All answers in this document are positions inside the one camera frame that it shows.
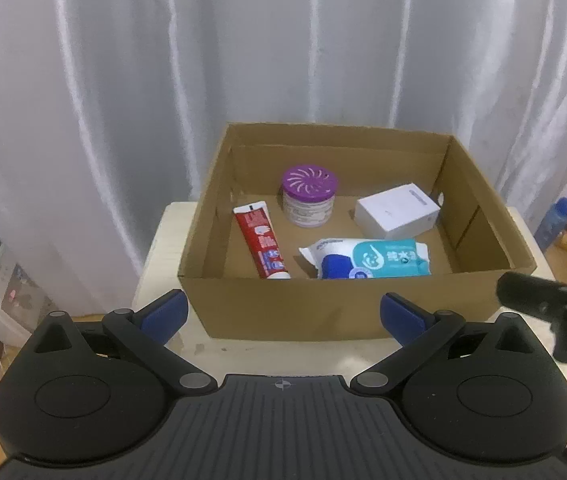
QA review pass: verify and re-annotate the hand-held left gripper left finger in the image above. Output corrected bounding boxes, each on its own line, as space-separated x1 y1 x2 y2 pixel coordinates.
28 289 214 395

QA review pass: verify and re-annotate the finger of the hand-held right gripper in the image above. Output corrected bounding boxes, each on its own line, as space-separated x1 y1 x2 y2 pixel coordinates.
496 271 567 323

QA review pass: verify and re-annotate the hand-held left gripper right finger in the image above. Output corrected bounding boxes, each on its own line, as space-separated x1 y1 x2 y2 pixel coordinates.
351 292 539 396

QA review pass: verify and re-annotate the blue wet wipes pack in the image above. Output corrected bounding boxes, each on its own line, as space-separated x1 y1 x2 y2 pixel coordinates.
298 238 434 280

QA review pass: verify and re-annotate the small white box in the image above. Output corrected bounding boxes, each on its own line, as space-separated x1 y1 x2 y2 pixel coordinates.
354 184 441 240

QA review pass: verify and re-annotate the brown cardboard box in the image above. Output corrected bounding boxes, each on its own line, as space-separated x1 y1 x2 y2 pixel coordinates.
177 121 537 342

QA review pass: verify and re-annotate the red toothpaste tube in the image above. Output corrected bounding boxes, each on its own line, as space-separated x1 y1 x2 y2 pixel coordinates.
233 201 291 281

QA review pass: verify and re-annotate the purple lid air freshener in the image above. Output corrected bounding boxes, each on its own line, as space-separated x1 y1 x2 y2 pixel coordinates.
280 165 339 228

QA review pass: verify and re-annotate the blue bottle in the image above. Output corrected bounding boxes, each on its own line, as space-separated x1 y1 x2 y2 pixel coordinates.
533 195 567 253

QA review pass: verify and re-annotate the white water dispenser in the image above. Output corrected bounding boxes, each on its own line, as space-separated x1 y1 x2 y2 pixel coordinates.
0 245 59 348

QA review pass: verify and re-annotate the white curtain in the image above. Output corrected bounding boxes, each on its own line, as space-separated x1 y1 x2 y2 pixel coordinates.
0 0 567 318

